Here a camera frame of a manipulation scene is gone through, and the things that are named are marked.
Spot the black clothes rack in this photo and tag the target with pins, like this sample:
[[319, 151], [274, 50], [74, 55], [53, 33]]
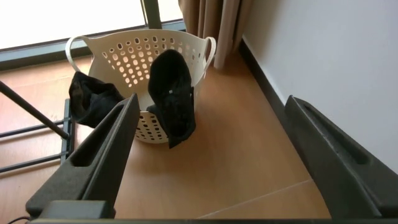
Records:
[[31, 109]]

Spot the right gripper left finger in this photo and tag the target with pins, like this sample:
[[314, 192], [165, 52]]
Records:
[[93, 174]]

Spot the white laundry basket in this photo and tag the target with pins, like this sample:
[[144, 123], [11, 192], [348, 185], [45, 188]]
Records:
[[124, 33]]

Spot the black garment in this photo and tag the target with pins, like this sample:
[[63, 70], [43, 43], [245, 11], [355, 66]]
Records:
[[171, 102], [90, 102]]

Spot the brown curtain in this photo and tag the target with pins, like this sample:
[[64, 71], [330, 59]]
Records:
[[217, 25]]

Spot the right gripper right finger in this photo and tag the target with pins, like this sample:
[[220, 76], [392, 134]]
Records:
[[357, 186]]

